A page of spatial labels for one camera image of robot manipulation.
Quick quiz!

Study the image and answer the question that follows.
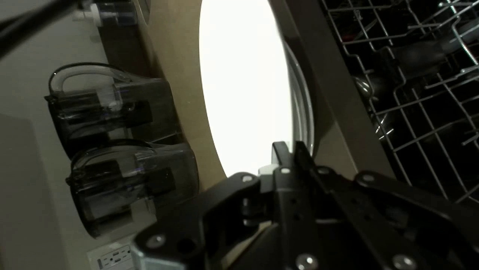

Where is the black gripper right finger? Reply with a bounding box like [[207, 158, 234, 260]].
[[293, 141, 479, 270]]

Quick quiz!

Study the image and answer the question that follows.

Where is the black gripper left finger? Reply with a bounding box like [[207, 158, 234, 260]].
[[130, 141, 300, 270]]

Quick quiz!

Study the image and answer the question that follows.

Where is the white wall outlet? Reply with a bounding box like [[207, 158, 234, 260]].
[[86, 243, 134, 270]]

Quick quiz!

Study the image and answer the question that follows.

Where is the wire dishwasher rack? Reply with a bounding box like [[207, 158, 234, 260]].
[[320, 0, 479, 206]]

